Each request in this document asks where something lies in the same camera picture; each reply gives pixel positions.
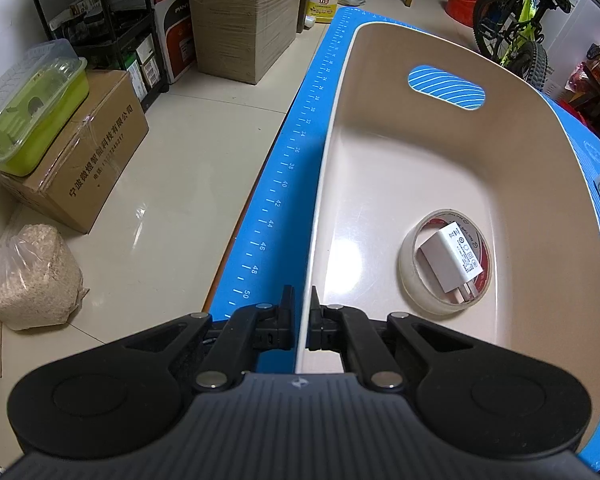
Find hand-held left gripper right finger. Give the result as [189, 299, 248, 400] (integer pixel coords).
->
[305, 285, 476, 392]

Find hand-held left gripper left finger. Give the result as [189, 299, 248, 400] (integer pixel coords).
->
[122, 285, 297, 393]

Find beige plastic basket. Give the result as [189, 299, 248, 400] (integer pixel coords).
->
[295, 22, 600, 453]

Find clear tape roll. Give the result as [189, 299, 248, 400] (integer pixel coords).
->
[397, 208, 492, 317]

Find blue silicone baking mat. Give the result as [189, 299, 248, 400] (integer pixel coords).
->
[202, 6, 600, 478]

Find white charger plug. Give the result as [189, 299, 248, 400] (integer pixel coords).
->
[417, 220, 485, 307]

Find green and black bicycle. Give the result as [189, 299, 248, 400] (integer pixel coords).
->
[472, 0, 563, 92]

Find printed brown cardboard box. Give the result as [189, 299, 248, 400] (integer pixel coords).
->
[0, 70, 150, 235]

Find white chest freezer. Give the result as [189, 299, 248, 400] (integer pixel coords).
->
[545, 0, 600, 106]

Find bag of wood shavings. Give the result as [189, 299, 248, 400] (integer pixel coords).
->
[0, 224, 90, 332]

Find black shelf rack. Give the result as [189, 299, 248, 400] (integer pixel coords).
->
[26, 0, 170, 113]

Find large taped cardboard box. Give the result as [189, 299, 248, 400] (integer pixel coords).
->
[185, 0, 303, 86]

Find red bucket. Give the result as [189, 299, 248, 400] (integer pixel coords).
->
[445, 0, 491, 28]

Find white and red appliance box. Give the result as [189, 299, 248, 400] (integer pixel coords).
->
[147, 0, 198, 86]

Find green container with clear lid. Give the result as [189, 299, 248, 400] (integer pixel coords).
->
[0, 39, 90, 177]

